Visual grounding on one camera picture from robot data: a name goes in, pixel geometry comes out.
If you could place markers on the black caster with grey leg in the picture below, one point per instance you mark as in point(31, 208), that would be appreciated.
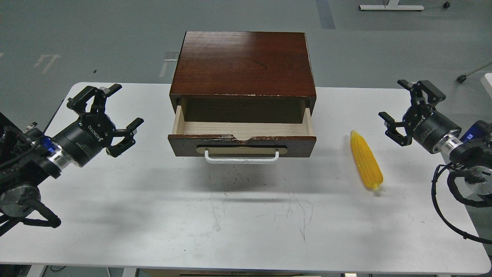
point(461, 78)

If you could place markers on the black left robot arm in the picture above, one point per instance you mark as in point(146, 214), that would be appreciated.
point(29, 157)

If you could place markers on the dark wooden drawer cabinet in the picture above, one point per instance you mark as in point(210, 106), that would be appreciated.
point(263, 77)

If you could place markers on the wooden drawer with white handle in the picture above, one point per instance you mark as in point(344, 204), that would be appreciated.
point(234, 128)

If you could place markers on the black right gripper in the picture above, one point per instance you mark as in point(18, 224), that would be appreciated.
point(422, 121)

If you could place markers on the yellow corn cob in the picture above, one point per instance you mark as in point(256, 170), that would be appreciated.
point(365, 161)

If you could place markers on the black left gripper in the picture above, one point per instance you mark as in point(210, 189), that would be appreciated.
point(83, 139)

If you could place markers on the white stand base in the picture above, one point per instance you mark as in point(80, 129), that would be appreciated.
point(391, 5)

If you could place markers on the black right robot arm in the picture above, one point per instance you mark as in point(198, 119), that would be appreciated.
point(470, 184)

